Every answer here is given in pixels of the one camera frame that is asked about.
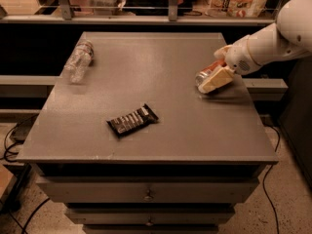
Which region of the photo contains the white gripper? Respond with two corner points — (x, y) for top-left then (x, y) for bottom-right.
(198, 35), (260, 94)

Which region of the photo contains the red coke can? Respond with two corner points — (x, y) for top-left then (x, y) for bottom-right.
(195, 59), (225, 87)

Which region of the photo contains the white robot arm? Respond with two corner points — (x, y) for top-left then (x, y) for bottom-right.
(195, 0), (312, 94)

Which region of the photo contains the clear plastic water bottle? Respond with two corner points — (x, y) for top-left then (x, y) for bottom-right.
(64, 39), (94, 84)

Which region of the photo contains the black snack bar wrapper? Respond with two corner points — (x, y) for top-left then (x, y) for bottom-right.
(107, 104), (159, 137)

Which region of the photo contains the black bag behind glass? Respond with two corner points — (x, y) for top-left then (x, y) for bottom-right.
(123, 0), (196, 16)

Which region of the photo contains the grey drawer cabinet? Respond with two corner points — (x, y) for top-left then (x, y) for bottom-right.
(19, 32), (277, 234)

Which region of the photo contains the grey metal railing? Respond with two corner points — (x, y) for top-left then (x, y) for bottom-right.
(0, 0), (290, 25)

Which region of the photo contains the top drawer with knob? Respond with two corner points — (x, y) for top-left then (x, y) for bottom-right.
(37, 176), (258, 204)

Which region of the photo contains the drawer with knob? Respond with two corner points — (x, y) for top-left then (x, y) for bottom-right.
(65, 208), (235, 226)
(37, 176), (258, 204)

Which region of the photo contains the black cable right floor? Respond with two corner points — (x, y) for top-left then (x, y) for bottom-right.
(261, 124), (281, 234)

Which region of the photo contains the black cables left floor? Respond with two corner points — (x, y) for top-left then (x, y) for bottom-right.
(2, 114), (39, 164)

